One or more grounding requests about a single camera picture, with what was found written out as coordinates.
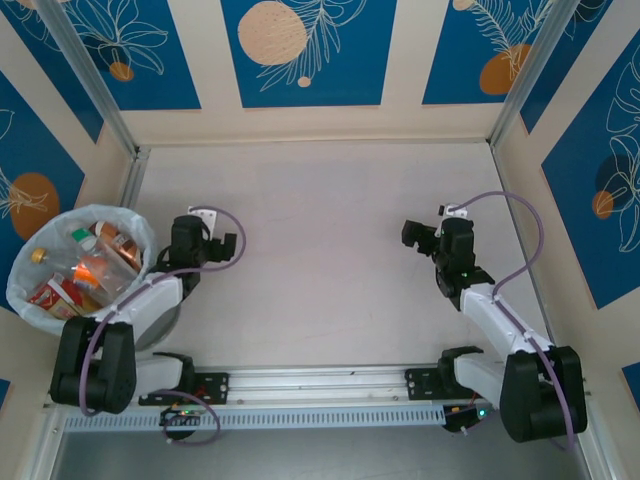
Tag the brown label bottle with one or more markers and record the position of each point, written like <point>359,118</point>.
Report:
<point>127,250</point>

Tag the clear bottle green cap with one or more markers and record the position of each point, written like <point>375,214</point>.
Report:
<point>107,267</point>

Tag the orange label bottle gold cap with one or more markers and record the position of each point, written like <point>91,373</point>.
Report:
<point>85,277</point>

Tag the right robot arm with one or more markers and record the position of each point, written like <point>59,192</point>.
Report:
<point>545,395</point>

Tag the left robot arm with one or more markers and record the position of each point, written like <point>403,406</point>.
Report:
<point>100,365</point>

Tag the bin with white liner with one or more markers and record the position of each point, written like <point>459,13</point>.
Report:
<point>20,280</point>

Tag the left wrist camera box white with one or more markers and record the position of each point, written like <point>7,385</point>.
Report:
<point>205,216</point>

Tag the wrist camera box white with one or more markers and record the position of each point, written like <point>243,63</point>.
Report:
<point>452,210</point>
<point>205,216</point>

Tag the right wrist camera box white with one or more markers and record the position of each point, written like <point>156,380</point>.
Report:
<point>452,210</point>

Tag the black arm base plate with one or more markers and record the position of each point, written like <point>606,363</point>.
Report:
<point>215,387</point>
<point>420,382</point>

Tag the aluminium mounting rail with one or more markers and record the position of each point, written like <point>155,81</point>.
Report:
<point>320,382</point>

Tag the aluminium frame post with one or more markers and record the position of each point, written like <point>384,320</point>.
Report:
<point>90,80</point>
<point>530,75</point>

